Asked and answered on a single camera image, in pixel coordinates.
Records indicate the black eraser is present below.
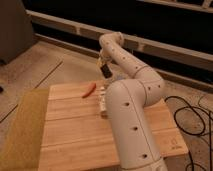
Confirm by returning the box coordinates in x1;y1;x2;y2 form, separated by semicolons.
101;64;112;78

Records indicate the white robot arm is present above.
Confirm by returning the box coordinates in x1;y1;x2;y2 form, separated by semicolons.
99;32;168;171

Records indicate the orange carrot toy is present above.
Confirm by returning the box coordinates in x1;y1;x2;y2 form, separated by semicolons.
82;83;96;98

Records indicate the white glue bottle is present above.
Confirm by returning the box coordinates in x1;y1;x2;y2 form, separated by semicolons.
98;86;107;117

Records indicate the wooden cutting board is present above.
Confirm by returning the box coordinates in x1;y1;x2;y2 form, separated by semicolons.
38;80;188;171

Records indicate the grey cabinet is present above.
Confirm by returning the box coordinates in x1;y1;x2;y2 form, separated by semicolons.
0;0;37;64

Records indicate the yellow-green mat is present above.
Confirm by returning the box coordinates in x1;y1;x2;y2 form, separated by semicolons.
0;89;49;171

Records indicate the white metal rail frame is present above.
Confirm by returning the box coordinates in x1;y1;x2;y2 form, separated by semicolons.
22;0;213;93

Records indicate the black floor cable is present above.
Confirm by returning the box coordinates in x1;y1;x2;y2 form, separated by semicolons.
164;93;213;171

